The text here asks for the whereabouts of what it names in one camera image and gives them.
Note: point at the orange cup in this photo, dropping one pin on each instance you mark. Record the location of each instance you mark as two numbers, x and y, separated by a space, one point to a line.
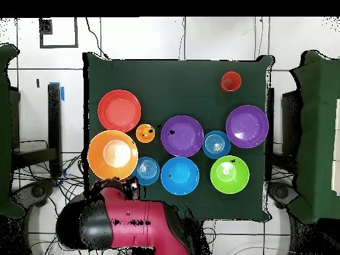
143 131

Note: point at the red shallow bowl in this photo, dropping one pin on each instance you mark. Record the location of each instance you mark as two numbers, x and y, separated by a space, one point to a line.
119 111

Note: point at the red cup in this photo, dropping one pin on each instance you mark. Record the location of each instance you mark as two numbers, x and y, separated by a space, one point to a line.
231 81

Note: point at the green bowl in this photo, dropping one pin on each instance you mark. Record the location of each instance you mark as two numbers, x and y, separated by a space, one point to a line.
229 180

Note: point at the small translucent blue bowl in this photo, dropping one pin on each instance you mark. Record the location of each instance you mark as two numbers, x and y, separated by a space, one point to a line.
216 144
147 170

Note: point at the dark green tablecloth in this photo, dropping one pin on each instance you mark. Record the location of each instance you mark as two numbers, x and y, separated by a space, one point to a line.
172 87

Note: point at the black metal stand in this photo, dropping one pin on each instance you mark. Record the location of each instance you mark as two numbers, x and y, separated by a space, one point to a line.
54 127

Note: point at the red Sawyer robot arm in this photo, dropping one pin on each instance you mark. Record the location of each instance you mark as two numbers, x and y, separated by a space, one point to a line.
132 212

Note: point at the purple bowl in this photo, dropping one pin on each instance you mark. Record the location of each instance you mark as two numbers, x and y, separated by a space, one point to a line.
247 124
186 138

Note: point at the white box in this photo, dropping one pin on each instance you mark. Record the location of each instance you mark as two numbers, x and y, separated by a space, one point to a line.
336 172

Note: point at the black pedestal leg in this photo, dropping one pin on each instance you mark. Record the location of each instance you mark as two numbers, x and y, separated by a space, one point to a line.
281 192
37 191

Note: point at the green cloth side table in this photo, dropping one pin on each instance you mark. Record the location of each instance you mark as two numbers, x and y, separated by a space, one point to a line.
318 132
5 132

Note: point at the large orange bowl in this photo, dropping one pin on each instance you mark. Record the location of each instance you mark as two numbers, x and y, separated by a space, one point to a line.
106 156

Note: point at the blue tape strip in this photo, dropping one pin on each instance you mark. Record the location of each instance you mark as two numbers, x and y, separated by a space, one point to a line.
62 94

